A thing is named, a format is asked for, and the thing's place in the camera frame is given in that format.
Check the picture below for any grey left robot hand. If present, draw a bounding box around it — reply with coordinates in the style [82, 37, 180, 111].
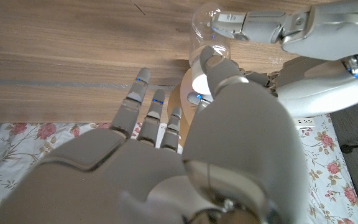
[211, 0, 358, 118]

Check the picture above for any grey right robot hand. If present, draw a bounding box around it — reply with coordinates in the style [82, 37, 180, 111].
[0, 45, 310, 224]

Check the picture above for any white bottle cap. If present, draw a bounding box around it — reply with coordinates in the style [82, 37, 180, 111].
[191, 67, 213, 96]

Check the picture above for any clear medicine bottle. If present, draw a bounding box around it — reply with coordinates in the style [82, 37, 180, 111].
[191, 2, 231, 68]

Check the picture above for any cardboard filament reel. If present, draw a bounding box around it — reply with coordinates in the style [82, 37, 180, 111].
[167, 67, 217, 147]

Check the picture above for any white power strip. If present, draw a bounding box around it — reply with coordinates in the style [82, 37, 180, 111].
[293, 116, 317, 131]

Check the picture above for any floral backdrop cloth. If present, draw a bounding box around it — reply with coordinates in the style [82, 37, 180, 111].
[0, 113, 358, 224]

